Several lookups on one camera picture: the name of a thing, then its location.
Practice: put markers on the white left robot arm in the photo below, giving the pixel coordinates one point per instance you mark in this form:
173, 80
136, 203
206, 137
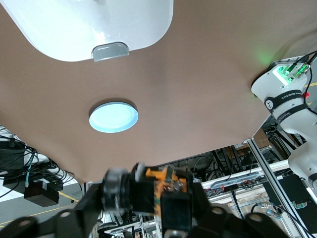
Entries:
294, 124

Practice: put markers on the orange push button switch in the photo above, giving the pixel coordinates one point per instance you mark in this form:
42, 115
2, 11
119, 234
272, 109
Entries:
148, 193

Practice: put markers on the black power supply box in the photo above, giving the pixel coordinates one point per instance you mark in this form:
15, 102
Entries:
40, 194

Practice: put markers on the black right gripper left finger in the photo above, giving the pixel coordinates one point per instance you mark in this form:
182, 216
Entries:
62, 224

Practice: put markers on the white lidded storage box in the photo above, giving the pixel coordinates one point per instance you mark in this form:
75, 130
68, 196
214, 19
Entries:
74, 24

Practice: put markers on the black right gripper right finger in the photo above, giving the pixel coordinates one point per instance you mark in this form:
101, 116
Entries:
235, 226

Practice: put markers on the brown table cover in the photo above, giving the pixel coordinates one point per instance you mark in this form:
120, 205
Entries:
198, 99

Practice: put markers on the light blue round plate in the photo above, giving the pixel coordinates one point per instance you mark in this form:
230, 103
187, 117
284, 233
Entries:
114, 117

